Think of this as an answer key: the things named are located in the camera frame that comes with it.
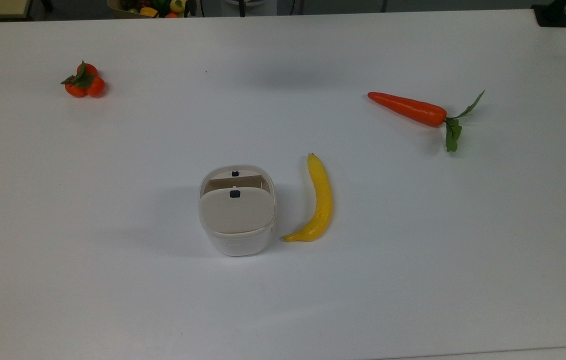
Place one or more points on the toy tangerine cluster with leaves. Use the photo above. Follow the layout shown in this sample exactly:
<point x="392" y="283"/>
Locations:
<point x="85" y="84"/>

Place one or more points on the orange toy carrot with leaves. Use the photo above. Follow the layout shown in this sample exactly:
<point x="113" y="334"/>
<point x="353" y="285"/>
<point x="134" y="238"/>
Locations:
<point x="412" y="109"/>

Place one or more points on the basket of toy fruit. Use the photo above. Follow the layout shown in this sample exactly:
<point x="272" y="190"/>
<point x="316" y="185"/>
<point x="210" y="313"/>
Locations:
<point x="155" y="8"/>

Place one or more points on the yellow toy banana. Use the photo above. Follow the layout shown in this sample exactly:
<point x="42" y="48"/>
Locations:
<point x="321" y="200"/>

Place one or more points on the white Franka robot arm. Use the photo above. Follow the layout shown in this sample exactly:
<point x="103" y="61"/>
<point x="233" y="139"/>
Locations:
<point x="258" y="7"/>

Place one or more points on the black table clamp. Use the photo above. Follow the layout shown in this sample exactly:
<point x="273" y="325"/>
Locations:
<point x="551" y="15"/>

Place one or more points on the white garbage bin with lid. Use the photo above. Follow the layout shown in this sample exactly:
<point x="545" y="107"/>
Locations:
<point x="237" y="215"/>

